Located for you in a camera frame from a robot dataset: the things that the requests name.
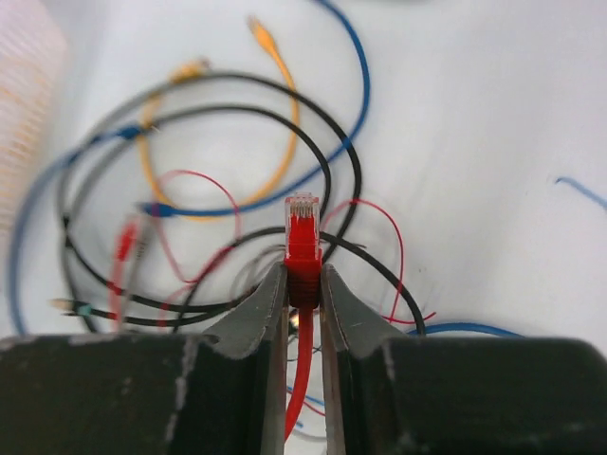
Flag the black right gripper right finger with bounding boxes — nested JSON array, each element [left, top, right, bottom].
[[321, 266, 606, 454]]

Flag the grey ethernet cable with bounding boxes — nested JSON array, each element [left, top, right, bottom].
[[116, 215, 156, 333]]

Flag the yellow ethernet cable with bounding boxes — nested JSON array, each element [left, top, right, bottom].
[[137, 13, 303, 223]]

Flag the thin blue wire in pile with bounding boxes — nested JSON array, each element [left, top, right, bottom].
[[286, 383, 328, 440]]

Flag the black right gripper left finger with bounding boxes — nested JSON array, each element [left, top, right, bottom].
[[1, 264, 286, 454]]

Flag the white basket left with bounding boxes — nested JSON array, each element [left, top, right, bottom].
[[1, 0, 66, 249]]

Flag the black cable coil left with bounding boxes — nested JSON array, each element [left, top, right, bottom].
[[49, 69, 364, 336]]

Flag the blue ethernet cable left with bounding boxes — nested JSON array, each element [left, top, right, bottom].
[[7, 0, 372, 336]]

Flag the thin red wire on table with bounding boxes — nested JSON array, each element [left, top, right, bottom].
[[151, 170, 437, 326]]

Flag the red ethernet cable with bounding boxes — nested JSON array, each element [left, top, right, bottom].
[[108, 191, 324, 442]]

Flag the black cable large loop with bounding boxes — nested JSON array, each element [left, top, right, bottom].
[[162, 227, 428, 336]]

